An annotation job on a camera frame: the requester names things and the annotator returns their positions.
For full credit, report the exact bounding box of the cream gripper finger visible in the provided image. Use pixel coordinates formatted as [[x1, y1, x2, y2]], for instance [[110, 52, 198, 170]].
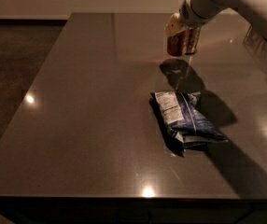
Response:
[[164, 13, 187, 37]]

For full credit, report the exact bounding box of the red coke can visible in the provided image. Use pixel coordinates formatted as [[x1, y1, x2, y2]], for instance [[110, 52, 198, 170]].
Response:
[[167, 30, 188, 57]]

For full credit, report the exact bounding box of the orange gold soda can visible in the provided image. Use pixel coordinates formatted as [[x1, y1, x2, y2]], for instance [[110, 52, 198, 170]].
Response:
[[186, 27, 201, 55]]

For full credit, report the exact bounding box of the blue chip bag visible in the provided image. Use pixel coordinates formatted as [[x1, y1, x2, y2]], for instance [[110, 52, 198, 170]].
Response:
[[151, 91, 227, 150]]

